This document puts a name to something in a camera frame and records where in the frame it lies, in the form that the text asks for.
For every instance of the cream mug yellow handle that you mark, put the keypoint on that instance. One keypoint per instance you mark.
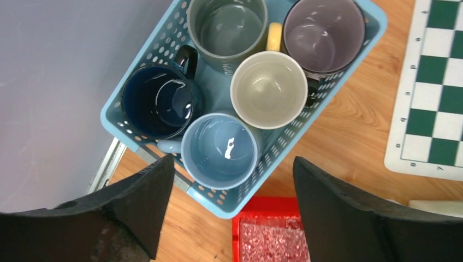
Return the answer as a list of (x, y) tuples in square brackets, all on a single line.
[(269, 89)]

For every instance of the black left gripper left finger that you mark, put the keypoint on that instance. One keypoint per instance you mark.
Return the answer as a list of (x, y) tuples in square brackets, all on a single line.
[(120, 222)]

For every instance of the dark blue mug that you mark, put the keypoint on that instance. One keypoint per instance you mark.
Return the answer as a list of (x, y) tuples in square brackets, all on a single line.
[(161, 101)]

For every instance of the white plastic bin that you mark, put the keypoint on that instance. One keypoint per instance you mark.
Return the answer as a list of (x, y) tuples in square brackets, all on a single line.
[(444, 207)]

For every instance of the green white chessboard mat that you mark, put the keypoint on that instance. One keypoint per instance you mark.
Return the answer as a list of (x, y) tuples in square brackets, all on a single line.
[(425, 137)]

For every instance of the red plastic bin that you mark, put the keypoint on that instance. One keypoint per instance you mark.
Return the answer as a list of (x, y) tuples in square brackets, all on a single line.
[(262, 206)]

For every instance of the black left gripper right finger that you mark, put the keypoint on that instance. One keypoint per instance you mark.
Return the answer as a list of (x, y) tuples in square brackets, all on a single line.
[(345, 223)]

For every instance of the purple mug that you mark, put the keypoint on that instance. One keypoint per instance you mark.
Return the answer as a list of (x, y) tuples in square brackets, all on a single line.
[(324, 37)]

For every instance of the grey mug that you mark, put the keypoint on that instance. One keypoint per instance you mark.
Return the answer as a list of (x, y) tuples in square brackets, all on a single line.
[(226, 32)]

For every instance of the light blue mug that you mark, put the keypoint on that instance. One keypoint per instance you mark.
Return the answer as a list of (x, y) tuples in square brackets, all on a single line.
[(219, 150)]

